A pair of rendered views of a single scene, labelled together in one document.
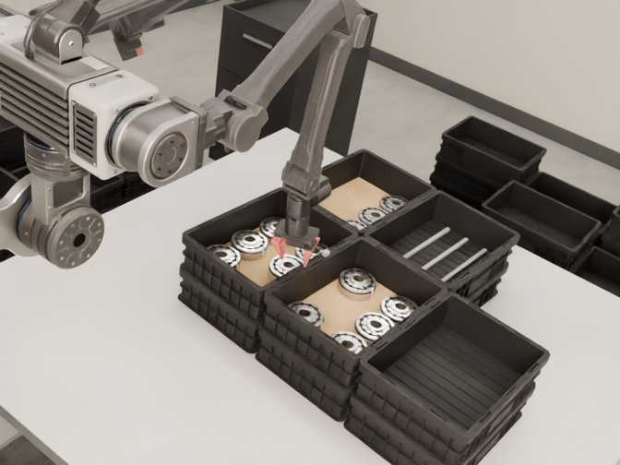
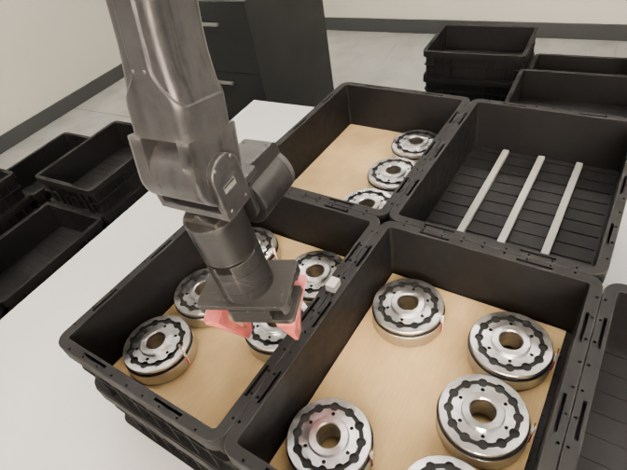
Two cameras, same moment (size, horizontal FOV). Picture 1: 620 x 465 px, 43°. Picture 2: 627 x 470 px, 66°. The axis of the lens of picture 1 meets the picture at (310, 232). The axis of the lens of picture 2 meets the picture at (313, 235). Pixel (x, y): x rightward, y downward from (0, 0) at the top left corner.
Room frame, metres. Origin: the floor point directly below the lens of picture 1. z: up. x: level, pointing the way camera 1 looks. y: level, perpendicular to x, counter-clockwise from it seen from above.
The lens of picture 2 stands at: (1.26, -0.08, 1.41)
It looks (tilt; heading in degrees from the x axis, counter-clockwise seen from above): 42 degrees down; 5
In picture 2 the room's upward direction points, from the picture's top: 11 degrees counter-clockwise
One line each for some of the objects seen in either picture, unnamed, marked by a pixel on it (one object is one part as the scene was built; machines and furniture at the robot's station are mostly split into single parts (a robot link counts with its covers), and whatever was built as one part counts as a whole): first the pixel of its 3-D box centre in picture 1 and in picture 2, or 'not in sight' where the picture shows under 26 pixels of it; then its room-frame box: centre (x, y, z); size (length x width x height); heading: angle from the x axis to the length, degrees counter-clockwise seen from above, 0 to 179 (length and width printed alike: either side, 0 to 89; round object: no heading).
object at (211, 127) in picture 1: (196, 128); not in sight; (1.29, 0.24, 1.45); 0.09 x 0.08 x 0.12; 59
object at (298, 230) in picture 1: (296, 224); (242, 270); (1.61, 0.04, 1.06); 0.10 x 0.07 x 0.07; 76
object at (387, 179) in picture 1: (358, 204); (362, 162); (2.07, -0.13, 0.87); 0.40 x 0.30 x 0.11; 145
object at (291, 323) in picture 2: (302, 249); (276, 311); (1.61, 0.01, 0.99); 0.07 x 0.07 x 0.09; 76
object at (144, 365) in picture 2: (221, 256); (157, 343); (1.69, 0.22, 0.86); 0.10 x 0.10 x 0.01
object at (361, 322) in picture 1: (375, 326); (482, 413); (1.53, -0.21, 0.86); 0.10 x 0.10 x 0.01
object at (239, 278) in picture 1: (271, 237); (230, 281); (1.74, 0.10, 0.92); 0.40 x 0.30 x 0.02; 145
